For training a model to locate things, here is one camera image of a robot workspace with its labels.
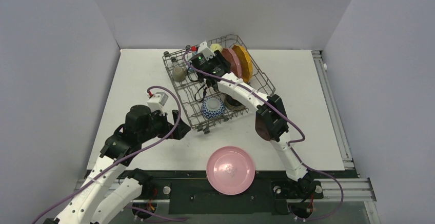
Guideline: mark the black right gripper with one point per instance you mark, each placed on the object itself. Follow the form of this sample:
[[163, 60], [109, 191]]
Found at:
[[200, 65]]

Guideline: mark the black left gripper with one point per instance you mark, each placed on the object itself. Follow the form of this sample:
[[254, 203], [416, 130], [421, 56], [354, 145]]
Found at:
[[167, 126]]

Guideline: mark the pale yellow mug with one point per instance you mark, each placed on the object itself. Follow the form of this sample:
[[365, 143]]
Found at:
[[216, 47]]

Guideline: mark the grey wire dish rack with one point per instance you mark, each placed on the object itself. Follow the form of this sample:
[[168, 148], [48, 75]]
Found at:
[[190, 92]]

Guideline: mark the yellow polka dot plate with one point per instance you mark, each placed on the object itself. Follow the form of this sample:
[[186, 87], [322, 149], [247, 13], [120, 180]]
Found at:
[[245, 61]]

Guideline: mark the orange patterned small bowl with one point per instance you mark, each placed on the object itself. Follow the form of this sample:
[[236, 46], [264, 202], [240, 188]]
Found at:
[[212, 107]]

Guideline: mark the small grey-green mug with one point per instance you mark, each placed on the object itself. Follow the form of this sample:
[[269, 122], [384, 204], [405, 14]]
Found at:
[[179, 74]]

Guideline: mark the dark patterned cream bowl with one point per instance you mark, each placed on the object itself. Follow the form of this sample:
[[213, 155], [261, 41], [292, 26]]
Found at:
[[233, 104]]

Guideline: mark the light pink smooth plate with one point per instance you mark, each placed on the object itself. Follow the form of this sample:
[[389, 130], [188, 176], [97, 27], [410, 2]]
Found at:
[[230, 170]]

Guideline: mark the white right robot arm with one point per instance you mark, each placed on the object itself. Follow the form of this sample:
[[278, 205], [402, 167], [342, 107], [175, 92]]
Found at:
[[271, 122]]

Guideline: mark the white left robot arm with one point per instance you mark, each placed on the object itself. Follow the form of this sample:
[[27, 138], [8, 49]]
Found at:
[[90, 204]]

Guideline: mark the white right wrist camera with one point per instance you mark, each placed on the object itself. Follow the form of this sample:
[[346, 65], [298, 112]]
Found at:
[[205, 50]]

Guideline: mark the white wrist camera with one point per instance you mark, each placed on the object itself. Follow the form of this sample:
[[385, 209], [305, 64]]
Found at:
[[205, 50], [157, 101]]

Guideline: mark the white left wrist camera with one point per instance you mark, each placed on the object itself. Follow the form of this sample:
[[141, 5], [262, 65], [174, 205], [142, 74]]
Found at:
[[157, 101]]

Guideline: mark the black table frame rail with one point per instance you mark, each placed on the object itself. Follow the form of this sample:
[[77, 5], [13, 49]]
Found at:
[[190, 192]]

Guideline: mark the aluminium side rail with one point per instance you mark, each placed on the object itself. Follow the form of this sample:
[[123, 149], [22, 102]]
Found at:
[[344, 147]]

